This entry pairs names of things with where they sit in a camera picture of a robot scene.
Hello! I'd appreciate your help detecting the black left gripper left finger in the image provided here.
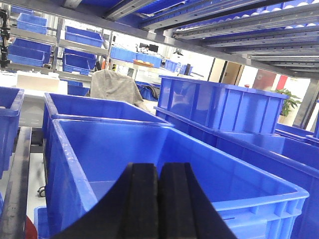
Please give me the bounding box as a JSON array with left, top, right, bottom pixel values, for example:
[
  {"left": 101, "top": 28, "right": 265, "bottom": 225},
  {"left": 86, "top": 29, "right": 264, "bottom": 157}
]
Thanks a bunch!
[{"left": 54, "top": 163, "right": 159, "bottom": 239}]

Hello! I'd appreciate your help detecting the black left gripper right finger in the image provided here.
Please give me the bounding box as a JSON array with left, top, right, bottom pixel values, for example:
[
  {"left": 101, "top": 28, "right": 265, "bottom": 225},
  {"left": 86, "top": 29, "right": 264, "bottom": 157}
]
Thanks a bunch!
[{"left": 158, "top": 163, "right": 236, "bottom": 239}]

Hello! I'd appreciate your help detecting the large light blue bin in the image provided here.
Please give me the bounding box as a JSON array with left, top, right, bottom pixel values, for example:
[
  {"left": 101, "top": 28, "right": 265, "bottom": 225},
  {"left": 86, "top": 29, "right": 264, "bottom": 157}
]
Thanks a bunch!
[{"left": 46, "top": 119, "right": 309, "bottom": 239}]

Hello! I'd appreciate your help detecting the long blue bin right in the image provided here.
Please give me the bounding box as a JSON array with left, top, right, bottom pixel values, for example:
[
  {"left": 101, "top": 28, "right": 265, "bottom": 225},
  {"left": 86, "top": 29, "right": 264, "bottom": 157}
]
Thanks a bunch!
[{"left": 169, "top": 118, "right": 319, "bottom": 239}]

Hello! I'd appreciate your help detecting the upturned blue bin right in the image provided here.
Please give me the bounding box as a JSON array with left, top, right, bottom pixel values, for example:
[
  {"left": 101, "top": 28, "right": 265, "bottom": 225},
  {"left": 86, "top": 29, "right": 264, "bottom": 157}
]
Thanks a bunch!
[{"left": 155, "top": 75, "right": 287, "bottom": 134}]

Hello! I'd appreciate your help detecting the green potted plant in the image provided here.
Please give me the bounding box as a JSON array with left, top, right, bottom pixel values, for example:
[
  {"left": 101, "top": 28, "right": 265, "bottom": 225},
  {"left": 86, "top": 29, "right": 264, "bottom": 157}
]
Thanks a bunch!
[{"left": 274, "top": 88, "right": 302, "bottom": 117}]

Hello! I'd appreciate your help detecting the background rack blue bin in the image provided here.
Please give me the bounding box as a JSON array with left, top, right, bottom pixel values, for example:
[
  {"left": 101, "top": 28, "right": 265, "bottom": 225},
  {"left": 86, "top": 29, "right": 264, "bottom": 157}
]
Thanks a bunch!
[
  {"left": 65, "top": 26, "right": 104, "bottom": 48},
  {"left": 17, "top": 13, "right": 47, "bottom": 34},
  {"left": 62, "top": 48, "right": 97, "bottom": 76},
  {"left": 7, "top": 38, "right": 52, "bottom": 67}
]

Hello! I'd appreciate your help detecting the far left blue bin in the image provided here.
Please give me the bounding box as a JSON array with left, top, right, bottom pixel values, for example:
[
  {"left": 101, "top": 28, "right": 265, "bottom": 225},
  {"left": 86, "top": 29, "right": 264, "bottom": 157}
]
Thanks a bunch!
[{"left": 0, "top": 87, "right": 24, "bottom": 178}]

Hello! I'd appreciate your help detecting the white cardboard box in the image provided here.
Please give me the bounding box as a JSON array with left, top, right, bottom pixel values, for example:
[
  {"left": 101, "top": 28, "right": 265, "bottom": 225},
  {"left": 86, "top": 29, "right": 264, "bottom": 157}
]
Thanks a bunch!
[{"left": 16, "top": 71, "right": 60, "bottom": 92}]

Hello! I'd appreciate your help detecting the black left shelf rail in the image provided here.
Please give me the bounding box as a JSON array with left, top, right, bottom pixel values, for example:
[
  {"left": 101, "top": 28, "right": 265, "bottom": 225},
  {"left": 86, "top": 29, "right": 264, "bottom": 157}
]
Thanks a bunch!
[{"left": 0, "top": 126, "right": 32, "bottom": 239}]

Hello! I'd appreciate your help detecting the overhead grey shelf frame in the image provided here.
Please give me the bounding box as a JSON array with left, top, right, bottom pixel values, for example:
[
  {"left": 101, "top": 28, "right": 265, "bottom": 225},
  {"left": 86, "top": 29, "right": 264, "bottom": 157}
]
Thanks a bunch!
[{"left": 8, "top": 0, "right": 319, "bottom": 79}]

